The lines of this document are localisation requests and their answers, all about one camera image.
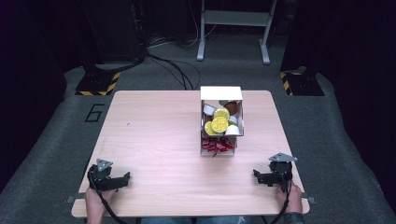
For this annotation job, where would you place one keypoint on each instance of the black base with hazard tape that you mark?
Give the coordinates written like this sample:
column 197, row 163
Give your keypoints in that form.
column 300, row 83
column 98, row 83

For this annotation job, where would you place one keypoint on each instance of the person's right hand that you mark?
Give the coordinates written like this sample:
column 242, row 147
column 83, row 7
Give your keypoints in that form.
column 292, row 199

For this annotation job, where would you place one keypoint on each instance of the brown capsule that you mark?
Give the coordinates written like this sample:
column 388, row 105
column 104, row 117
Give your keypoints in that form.
column 232, row 107

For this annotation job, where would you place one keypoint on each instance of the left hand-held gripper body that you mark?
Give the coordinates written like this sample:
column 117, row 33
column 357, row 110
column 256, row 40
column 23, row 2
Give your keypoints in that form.
column 102, row 181

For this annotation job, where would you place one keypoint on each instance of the grey table bracket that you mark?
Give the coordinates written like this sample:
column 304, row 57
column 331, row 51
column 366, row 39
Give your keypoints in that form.
column 308, row 198
column 75, row 198

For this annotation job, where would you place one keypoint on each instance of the yellow lidded capsule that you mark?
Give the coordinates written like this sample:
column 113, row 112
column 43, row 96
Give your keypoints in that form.
column 219, row 124
column 221, row 113
column 208, row 128

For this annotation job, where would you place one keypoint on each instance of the white capsule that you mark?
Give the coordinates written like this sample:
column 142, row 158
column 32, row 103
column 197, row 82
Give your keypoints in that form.
column 233, row 119
column 233, row 130
column 208, row 109

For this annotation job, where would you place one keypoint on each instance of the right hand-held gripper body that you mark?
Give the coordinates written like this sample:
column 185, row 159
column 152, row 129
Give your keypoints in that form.
column 280, row 174

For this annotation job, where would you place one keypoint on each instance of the person's left hand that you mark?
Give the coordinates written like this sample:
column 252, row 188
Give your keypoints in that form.
column 99, row 199

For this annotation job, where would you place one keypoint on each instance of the white compartment box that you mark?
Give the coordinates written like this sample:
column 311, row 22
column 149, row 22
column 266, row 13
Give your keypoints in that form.
column 221, row 92

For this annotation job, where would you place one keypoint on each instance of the white metal stand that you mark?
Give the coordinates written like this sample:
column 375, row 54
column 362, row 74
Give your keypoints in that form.
column 233, row 18

